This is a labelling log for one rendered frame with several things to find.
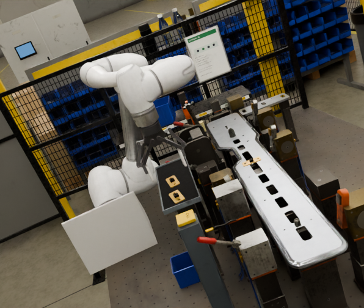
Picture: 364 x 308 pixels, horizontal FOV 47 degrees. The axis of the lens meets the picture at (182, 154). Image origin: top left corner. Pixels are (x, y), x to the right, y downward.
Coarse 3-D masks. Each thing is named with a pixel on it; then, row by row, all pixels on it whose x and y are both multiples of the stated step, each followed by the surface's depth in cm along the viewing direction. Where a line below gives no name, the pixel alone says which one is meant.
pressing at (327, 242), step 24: (216, 120) 244; (240, 120) 231; (216, 144) 214; (240, 144) 205; (240, 168) 184; (264, 168) 176; (264, 192) 160; (288, 192) 154; (264, 216) 146; (312, 216) 138; (288, 240) 131; (312, 240) 128; (336, 240) 124; (288, 264) 123; (312, 264) 120
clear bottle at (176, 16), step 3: (174, 9) 261; (174, 12) 262; (177, 12) 263; (174, 15) 262; (177, 15) 262; (180, 15) 263; (174, 18) 263; (177, 18) 262; (180, 18) 262; (174, 21) 264; (177, 21) 262; (180, 21) 263; (180, 30) 265; (177, 33) 268; (180, 33) 266; (183, 33) 265; (180, 36) 267; (183, 39) 267
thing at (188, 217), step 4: (184, 212) 137; (188, 212) 136; (192, 212) 135; (176, 216) 136; (180, 216) 135; (184, 216) 134; (188, 216) 134; (192, 216) 133; (180, 220) 133; (184, 220) 133; (188, 220) 132; (192, 220) 132; (180, 224) 132; (184, 224) 132
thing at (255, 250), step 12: (240, 240) 130; (252, 240) 128; (264, 240) 126; (240, 252) 132; (252, 252) 127; (264, 252) 127; (252, 264) 128; (264, 264) 129; (252, 276) 130; (264, 276) 132; (276, 276) 132; (264, 288) 134; (276, 288) 134; (264, 300) 135; (276, 300) 135
